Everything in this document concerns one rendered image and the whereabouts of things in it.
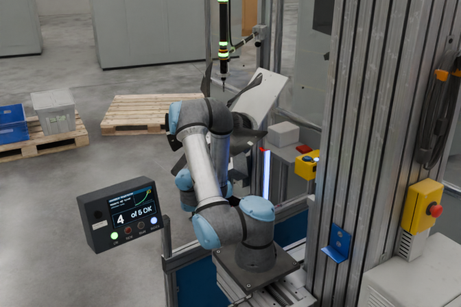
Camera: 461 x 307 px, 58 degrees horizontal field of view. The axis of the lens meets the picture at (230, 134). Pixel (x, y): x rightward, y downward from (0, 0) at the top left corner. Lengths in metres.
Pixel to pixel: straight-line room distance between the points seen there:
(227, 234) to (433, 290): 0.59
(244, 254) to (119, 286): 1.64
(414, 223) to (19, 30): 8.40
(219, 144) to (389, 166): 0.72
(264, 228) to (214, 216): 0.17
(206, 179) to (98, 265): 1.89
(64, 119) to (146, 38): 3.14
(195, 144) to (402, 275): 0.74
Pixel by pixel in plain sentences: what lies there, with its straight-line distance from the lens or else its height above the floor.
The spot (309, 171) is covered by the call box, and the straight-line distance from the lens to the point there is 2.05.
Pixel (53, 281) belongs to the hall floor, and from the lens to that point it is 3.15.
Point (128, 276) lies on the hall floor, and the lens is 3.03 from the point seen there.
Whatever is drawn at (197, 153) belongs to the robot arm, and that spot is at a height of 1.39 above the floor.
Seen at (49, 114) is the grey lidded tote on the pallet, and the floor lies 0.39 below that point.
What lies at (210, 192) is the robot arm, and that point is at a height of 1.30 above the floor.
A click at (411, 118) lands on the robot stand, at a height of 1.67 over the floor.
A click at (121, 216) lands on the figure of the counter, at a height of 1.17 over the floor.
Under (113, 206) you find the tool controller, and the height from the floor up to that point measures 1.21.
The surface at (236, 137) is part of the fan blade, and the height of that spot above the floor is 1.19.
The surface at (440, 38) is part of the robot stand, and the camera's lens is 1.06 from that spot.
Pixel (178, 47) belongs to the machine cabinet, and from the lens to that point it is 7.68.
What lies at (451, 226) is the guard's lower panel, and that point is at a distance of 2.30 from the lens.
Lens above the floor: 2.05
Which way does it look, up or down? 25 degrees down
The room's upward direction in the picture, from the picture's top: straight up
